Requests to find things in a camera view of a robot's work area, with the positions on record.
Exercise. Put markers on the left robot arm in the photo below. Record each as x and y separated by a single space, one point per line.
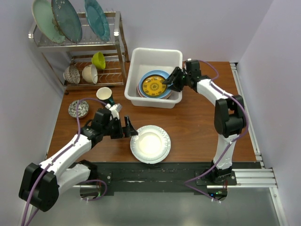
43 183

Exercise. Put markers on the grey patterned bowl on rack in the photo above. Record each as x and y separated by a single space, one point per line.
72 75

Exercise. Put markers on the lime green bowl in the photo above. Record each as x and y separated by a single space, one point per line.
98 60

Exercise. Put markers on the dark blue speckled plate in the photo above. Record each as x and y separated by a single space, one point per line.
67 20

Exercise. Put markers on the teal large plate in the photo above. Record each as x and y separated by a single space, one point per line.
97 20

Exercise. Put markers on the white scalloped deep plate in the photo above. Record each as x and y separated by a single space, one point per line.
152 144

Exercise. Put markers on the white plastic bin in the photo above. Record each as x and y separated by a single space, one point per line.
144 60

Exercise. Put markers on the mint green large plate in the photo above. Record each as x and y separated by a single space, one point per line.
43 16

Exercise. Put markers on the yellow black patterned plate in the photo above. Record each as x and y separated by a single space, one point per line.
152 86

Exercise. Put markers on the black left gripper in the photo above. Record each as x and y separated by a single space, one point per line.
128 130

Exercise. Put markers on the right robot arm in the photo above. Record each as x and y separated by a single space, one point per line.
229 115

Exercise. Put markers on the metal dish rack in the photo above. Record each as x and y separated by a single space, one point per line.
80 55

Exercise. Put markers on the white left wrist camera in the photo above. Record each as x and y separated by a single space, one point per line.
115 109

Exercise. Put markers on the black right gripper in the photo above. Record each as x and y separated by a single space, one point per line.
176 74

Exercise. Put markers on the leaf patterned bowl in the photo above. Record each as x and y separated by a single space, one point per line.
80 111

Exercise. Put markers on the dark green mug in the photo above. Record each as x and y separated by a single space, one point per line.
105 94

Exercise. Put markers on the cream white bowl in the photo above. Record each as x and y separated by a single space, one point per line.
90 74

